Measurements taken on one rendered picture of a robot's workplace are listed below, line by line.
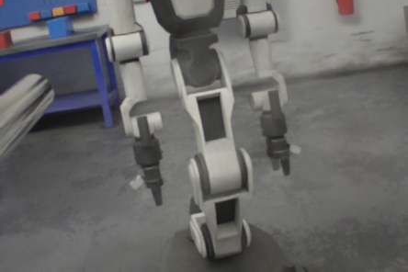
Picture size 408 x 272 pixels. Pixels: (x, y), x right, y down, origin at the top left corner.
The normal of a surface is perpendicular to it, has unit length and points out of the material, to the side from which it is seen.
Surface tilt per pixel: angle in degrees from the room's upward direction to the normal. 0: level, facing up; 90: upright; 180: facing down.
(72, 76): 90
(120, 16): 90
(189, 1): 90
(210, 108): 80
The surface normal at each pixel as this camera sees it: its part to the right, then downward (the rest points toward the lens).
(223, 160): 0.15, -0.13
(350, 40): 0.05, 0.31
